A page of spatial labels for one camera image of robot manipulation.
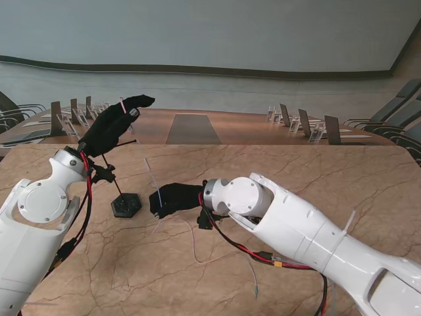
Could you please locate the grey desk pad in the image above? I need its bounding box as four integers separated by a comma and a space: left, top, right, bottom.
0, 128, 53, 145

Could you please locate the brown wooden conference table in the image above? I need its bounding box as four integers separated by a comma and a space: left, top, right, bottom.
0, 105, 401, 147

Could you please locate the red black left arm cable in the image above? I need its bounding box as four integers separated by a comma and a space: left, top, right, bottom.
42, 149, 96, 280

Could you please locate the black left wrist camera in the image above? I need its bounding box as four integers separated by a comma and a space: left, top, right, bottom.
91, 163, 116, 184

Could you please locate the white right arm cable tie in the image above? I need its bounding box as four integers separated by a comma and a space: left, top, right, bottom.
341, 210, 357, 238

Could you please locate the red black arm cable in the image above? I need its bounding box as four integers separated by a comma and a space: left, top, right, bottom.
197, 192, 330, 316
42, 149, 96, 280

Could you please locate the black T-bar rack hexagon base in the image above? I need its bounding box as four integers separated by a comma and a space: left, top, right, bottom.
100, 139, 145, 219

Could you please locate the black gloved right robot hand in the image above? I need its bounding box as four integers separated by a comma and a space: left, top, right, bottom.
148, 182, 207, 220

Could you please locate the thin white cable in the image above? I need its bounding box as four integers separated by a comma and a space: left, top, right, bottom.
118, 97, 260, 301

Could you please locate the red black right arm cable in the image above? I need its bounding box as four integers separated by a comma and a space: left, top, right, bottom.
197, 192, 330, 316

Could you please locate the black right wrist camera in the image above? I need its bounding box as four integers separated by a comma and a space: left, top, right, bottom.
197, 207, 220, 230

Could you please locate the dark grey office chair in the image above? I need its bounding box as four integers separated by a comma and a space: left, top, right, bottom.
371, 95, 421, 138
343, 78, 421, 128
0, 91, 47, 124
0, 115, 21, 135
393, 120, 421, 166

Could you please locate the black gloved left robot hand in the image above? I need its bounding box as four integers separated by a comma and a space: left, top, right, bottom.
78, 93, 156, 158

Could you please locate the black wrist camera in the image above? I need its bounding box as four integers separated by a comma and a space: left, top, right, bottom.
197, 207, 220, 230
91, 163, 116, 184

